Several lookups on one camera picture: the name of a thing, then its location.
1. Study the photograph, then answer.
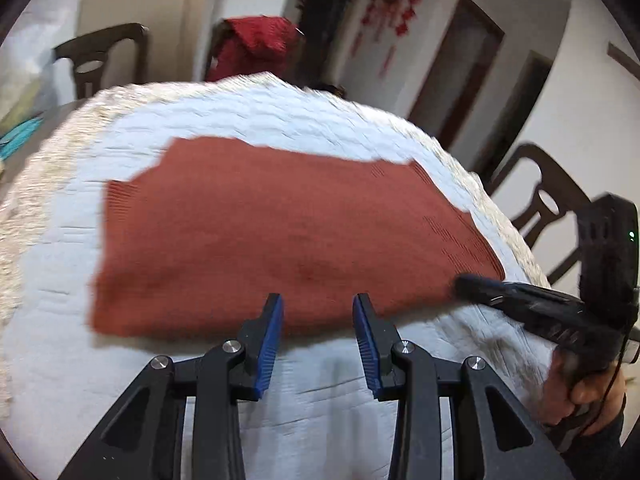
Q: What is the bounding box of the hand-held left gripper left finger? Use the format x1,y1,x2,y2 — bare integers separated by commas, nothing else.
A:
57,292,285,480

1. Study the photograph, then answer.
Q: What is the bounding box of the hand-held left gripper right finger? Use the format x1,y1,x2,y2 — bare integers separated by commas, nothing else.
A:
352,292,576,480

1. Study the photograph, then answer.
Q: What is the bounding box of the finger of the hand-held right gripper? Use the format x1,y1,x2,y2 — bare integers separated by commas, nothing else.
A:
452,274,588,343

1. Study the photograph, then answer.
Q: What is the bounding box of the rust red knit sweater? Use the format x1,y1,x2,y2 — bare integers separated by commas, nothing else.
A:
89,136,506,338

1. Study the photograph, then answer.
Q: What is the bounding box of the person's right forearm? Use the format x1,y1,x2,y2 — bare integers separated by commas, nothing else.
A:
550,395,640,480

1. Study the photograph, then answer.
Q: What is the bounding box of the person's right hand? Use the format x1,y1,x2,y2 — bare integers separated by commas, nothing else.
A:
542,350,627,428

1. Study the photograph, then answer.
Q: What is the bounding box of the dark wooden chair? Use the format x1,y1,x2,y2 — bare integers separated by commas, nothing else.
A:
52,22,151,101
487,142,596,286

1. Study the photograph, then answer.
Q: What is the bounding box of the brown wooden door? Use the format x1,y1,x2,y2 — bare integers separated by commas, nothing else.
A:
407,0,506,138
472,52,553,176

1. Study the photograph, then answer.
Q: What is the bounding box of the red Chinese knot decoration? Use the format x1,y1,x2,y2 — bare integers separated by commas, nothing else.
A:
382,0,431,80
350,0,388,58
380,0,413,31

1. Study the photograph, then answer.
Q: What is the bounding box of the red checked garment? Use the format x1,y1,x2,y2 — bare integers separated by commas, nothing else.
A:
206,16,301,83

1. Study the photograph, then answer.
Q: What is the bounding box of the teal flat packet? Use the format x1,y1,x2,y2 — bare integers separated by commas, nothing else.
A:
0,115,46,161

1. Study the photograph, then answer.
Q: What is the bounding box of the dark glass door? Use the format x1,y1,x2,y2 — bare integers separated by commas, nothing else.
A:
285,0,366,88

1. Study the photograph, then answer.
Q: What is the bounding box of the beige tall cabinet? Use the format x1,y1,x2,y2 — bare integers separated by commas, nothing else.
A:
80,0,228,86

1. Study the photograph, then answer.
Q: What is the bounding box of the white plastic bag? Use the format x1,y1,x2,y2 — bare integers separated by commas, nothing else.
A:
0,10,56,126

